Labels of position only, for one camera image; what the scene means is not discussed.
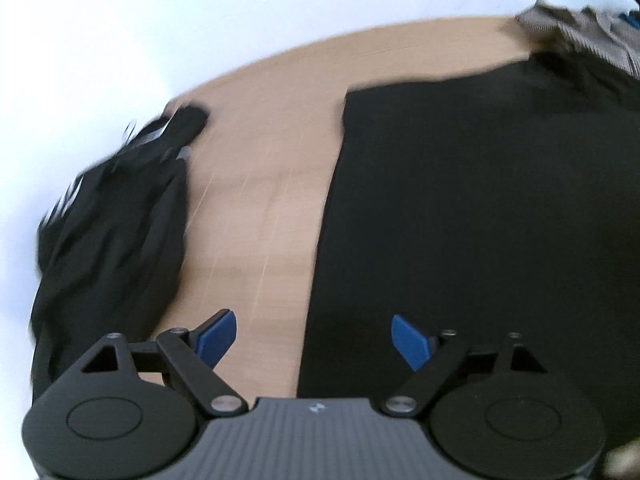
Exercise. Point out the black garment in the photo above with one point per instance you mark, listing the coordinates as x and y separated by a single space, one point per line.
475 210

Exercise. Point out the black clothes pile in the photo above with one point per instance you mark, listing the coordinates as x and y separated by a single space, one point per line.
115 240

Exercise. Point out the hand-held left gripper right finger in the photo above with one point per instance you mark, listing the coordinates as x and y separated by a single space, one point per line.
407 342

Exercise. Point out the grey checked cloth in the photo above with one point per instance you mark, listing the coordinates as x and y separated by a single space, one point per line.
585 35

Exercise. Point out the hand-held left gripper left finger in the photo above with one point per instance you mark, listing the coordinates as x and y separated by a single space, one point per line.
218 337

